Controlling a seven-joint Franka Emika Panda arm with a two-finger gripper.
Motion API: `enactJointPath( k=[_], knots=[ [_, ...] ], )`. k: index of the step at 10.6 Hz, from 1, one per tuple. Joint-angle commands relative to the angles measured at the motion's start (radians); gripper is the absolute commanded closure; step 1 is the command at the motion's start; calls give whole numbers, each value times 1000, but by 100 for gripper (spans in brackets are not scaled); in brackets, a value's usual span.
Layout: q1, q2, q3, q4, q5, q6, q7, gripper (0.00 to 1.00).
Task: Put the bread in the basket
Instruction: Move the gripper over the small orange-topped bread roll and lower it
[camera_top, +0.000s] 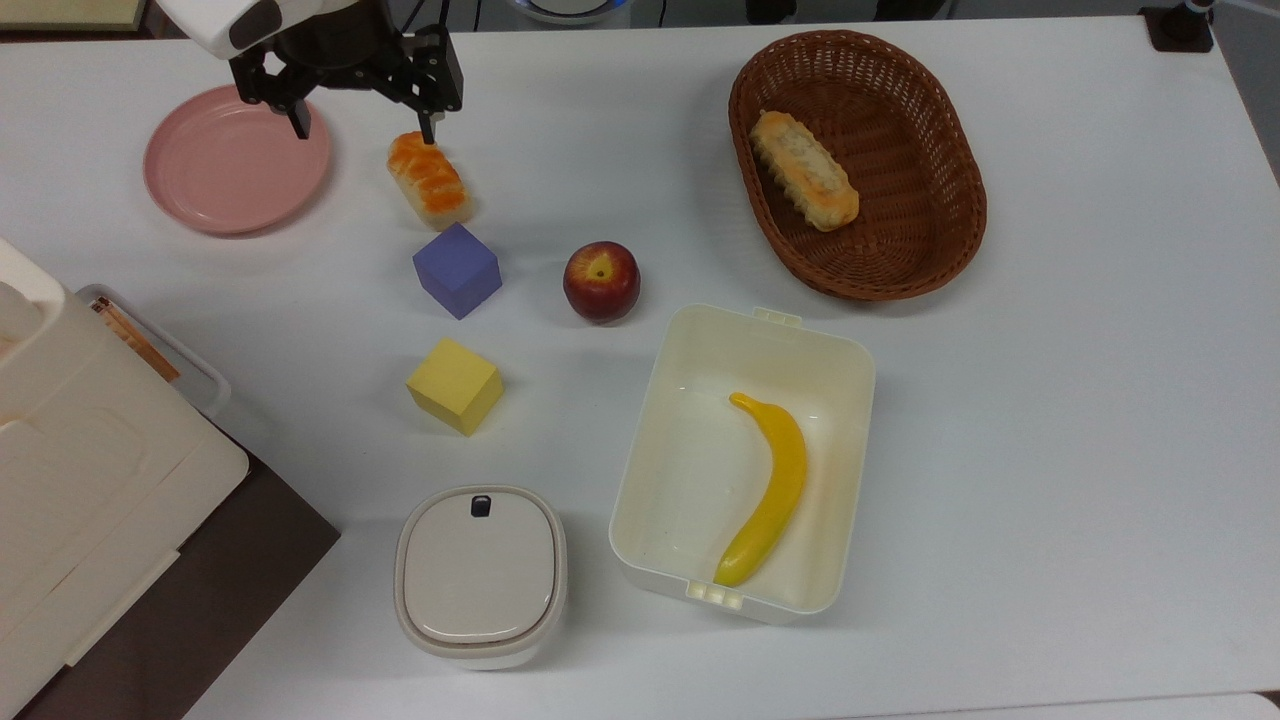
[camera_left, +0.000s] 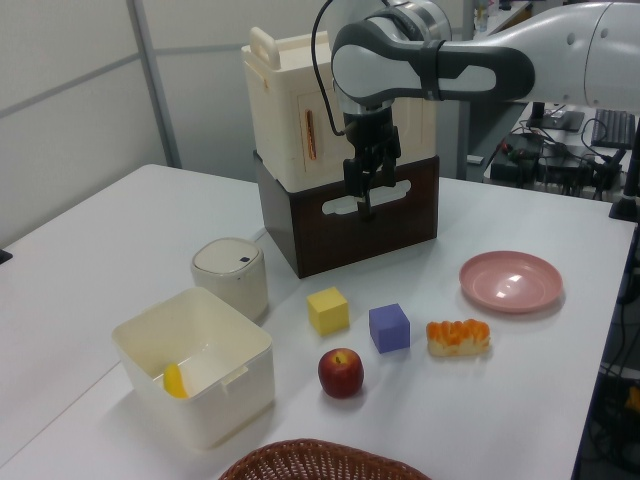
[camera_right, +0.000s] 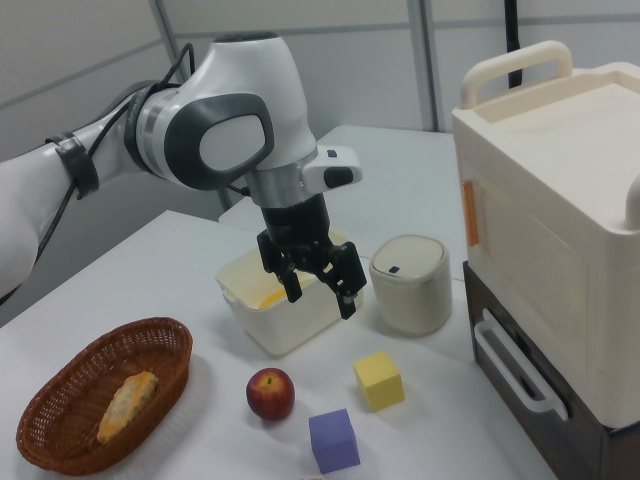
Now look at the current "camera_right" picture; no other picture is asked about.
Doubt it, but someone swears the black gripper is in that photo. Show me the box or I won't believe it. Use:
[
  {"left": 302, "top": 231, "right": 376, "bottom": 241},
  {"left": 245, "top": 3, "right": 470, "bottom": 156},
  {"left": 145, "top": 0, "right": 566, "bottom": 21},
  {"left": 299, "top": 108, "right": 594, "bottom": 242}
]
[{"left": 256, "top": 192, "right": 367, "bottom": 321}]

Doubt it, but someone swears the yellow bread piece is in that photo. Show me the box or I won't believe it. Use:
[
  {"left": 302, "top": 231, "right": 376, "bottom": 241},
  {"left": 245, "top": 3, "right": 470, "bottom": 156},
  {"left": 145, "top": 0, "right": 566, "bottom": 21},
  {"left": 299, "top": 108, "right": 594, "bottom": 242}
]
[{"left": 95, "top": 370, "right": 160, "bottom": 446}]

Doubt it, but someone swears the brown wicker basket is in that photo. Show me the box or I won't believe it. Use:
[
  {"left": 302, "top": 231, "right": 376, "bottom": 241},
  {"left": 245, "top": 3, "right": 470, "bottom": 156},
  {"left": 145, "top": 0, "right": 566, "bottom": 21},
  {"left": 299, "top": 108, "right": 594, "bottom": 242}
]
[{"left": 15, "top": 316, "right": 194, "bottom": 477}]

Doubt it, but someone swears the white square plastic container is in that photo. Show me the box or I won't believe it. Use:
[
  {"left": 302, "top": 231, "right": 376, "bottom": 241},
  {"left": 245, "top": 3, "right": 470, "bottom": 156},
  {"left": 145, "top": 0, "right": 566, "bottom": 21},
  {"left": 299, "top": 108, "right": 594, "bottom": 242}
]
[{"left": 215, "top": 227, "right": 365, "bottom": 358}]

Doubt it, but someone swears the small white lidded bin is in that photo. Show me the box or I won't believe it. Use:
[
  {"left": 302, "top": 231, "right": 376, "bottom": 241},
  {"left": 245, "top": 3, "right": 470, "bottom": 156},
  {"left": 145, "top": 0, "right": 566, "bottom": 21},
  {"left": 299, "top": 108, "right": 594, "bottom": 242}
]
[{"left": 368, "top": 235, "right": 454, "bottom": 337}]

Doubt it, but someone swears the yellow foam cube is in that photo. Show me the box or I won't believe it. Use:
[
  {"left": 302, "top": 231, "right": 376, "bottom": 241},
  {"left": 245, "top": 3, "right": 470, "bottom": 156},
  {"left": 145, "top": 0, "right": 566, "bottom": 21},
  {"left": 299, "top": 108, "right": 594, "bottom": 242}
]
[{"left": 352, "top": 350, "right": 406, "bottom": 414}]

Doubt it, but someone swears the red apple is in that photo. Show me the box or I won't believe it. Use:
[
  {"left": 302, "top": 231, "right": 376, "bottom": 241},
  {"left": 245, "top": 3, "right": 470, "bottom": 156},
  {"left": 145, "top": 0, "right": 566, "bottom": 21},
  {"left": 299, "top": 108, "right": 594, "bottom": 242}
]
[{"left": 245, "top": 367, "right": 296, "bottom": 422}]

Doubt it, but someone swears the purple foam cube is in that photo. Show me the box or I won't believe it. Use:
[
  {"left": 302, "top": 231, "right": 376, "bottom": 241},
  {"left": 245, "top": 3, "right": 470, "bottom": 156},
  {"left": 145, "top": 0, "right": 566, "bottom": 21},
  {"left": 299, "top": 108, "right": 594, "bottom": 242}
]
[{"left": 308, "top": 408, "right": 362, "bottom": 475}]

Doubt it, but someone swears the dark brown drawer unit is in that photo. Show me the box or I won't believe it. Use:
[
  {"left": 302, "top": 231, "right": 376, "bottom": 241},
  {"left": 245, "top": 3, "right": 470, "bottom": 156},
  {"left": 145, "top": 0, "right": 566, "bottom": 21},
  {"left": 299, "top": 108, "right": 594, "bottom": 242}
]
[{"left": 462, "top": 261, "right": 640, "bottom": 480}]

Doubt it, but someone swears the black vertical pole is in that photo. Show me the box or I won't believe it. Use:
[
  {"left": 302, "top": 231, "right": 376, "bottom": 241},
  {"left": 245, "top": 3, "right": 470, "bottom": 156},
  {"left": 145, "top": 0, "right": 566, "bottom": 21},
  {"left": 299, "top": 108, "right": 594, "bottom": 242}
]
[{"left": 502, "top": 0, "right": 525, "bottom": 91}]

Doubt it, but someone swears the cream plastic cabinet with handle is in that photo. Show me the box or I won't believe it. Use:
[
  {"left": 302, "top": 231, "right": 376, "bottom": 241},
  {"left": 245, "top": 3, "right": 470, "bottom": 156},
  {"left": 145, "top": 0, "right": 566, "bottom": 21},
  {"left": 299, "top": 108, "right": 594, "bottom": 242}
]
[{"left": 451, "top": 40, "right": 640, "bottom": 430}]

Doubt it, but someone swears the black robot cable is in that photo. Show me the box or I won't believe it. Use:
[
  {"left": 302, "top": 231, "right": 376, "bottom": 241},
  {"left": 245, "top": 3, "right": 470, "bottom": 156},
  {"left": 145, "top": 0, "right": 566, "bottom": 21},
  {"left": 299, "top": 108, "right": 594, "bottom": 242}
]
[{"left": 0, "top": 42, "right": 251, "bottom": 306}]

